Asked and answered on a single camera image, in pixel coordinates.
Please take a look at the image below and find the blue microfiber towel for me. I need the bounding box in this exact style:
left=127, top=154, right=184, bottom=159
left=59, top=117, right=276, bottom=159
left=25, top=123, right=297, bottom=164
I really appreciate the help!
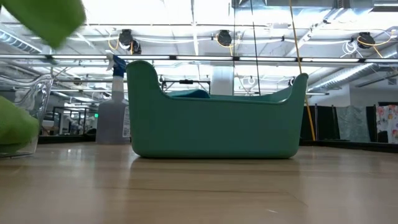
left=167, top=88, right=212, bottom=100

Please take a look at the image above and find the large green microfiber towel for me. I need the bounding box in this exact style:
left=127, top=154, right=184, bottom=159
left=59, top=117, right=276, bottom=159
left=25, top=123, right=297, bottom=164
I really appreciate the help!
left=0, top=0, right=87, bottom=50

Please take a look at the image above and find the teal plastic basket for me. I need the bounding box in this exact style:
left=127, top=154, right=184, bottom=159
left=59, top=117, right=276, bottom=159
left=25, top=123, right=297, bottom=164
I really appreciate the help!
left=126, top=60, right=310, bottom=160

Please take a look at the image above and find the white column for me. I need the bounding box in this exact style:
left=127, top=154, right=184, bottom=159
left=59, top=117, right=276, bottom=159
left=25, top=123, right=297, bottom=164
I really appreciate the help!
left=211, top=66, right=235, bottom=96

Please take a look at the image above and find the grey spray bottle blue head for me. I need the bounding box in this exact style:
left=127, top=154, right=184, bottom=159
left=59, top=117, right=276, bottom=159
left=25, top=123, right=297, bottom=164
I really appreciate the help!
left=95, top=52, right=132, bottom=146

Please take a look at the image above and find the black partition panel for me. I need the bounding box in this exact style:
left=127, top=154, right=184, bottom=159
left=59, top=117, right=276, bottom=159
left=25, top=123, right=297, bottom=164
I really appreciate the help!
left=300, top=105, right=341, bottom=142

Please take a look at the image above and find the grey hanging cloth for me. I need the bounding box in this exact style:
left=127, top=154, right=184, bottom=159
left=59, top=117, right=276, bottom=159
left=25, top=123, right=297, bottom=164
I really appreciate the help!
left=335, top=105, right=372, bottom=144

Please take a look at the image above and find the clear plastic basket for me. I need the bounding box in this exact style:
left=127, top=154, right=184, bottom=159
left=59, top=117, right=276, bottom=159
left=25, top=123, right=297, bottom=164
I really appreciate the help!
left=0, top=73, right=55, bottom=159

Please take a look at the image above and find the floral hanging cloth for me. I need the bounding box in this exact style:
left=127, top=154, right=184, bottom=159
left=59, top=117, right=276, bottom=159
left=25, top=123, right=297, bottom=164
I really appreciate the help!
left=375, top=104, right=398, bottom=145

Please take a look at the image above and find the distant black desk frame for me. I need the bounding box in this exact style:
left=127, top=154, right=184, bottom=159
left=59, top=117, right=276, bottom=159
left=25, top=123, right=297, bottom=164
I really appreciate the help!
left=160, top=78, right=212, bottom=95

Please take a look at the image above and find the long ceiling light rail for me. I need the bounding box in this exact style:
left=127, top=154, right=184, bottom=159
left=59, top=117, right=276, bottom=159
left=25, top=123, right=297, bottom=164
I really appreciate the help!
left=0, top=53, right=398, bottom=64

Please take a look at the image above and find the thin black hanging cable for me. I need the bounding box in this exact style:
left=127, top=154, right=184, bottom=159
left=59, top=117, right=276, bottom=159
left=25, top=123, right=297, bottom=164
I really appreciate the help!
left=232, top=0, right=237, bottom=95

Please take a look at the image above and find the black ceiling cable reel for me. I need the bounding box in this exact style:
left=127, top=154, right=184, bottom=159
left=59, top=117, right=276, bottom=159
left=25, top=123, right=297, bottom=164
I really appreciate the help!
left=118, top=29, right=143, bottom=56
left=356, top=31, right=376, bottom=50
left=216, top=29, right=233, bottom=49

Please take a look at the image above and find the long yellow hanging cable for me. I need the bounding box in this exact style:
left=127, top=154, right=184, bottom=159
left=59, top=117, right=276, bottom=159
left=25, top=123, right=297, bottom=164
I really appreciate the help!
left=288, top=0, right=317, bottom=142

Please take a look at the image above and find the distant black workstation frame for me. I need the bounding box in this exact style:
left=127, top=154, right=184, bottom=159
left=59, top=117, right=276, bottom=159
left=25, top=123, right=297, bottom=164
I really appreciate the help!
left=52, top=106, right=98, bottom=137

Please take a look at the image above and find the silver ventilation duct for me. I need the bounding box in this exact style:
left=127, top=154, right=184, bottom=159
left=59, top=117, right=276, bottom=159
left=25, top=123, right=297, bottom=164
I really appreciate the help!
left=307, top=43, right=398, bottom=93

